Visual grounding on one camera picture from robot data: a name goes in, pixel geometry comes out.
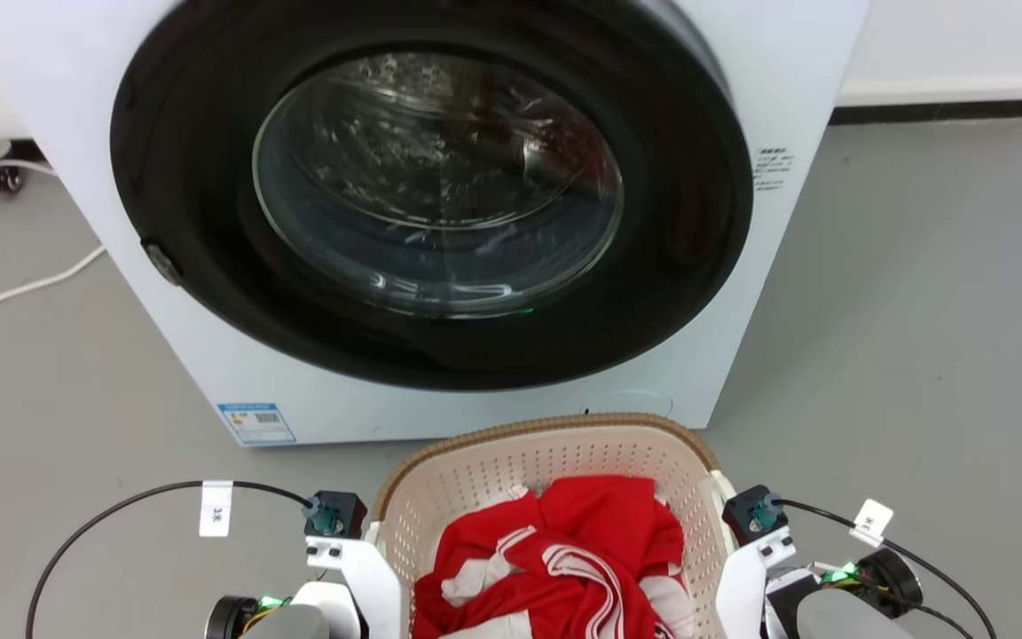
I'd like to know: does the white front-load washing machine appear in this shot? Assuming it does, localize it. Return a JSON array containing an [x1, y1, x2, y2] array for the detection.
[[0, 0, 871, 447]]

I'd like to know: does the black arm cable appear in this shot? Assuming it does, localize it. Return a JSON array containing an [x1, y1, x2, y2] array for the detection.
[[26, 480, 315, 639], [773, 498, 998, 639]]

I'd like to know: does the black and white baseboard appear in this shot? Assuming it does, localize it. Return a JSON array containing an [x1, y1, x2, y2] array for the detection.
[[829, 75, 1022, 126]]

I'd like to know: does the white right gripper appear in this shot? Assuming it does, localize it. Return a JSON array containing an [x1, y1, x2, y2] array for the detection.
[[715, 527, 797, 639]]

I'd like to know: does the black round washer door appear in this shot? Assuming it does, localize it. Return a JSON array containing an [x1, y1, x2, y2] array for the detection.
[[110, 0, 755, 392]]

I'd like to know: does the red and white garment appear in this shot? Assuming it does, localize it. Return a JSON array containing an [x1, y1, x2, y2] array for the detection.
[[412, 475, 698, 639]]

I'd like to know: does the grey washer door latch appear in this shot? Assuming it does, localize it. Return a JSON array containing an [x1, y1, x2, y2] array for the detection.
[[140, 237, 185, 288]]

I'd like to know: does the white text warning sticker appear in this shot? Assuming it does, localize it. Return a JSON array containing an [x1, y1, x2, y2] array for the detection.
[[754, 146, 796, 193]]

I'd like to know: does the blue energy label sticker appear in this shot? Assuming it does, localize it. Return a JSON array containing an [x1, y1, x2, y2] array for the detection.
[[216, 403, 297, 446]]

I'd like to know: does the white folded cable tag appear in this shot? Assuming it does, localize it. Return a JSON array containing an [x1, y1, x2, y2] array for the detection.
[[849, 498, 894, 548]]

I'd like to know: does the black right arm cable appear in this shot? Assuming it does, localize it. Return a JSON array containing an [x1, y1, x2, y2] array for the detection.
[[773, 498, 998, 639]]

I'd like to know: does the white rectangular cable tag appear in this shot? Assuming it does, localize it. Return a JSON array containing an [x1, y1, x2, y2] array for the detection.
[[199, 480, 235, 539]]

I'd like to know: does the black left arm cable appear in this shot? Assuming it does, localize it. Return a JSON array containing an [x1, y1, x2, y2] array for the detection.
[[26, 480, 315, 639]]

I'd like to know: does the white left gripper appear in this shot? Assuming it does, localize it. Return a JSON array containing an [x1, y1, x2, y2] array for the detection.
[[306, 536, 405, 639]]

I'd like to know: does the beige perforated laundry basket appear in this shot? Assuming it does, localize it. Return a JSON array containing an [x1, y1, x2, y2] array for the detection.
[[364, 413, 739, 639]]

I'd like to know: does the thick white floor cable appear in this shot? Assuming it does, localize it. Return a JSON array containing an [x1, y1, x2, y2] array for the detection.
[[0, 244, 109, 332]]

